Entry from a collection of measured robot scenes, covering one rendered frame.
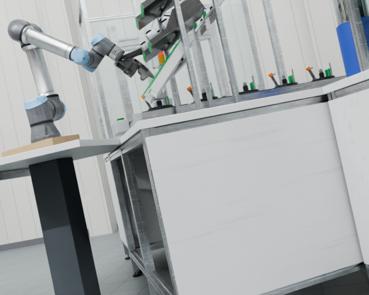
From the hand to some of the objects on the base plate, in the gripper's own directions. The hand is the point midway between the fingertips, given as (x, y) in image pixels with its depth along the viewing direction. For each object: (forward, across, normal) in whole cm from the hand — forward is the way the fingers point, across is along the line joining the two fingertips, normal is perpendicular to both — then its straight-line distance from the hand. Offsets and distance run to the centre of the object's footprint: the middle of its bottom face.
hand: (153, 75), depth 228 cm
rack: (+30, +37, -12) cm, 49 cm away
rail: (+12, -27, -32) cm, 44 cm away
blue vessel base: (+77, +60, +37) cm, 105 cm away
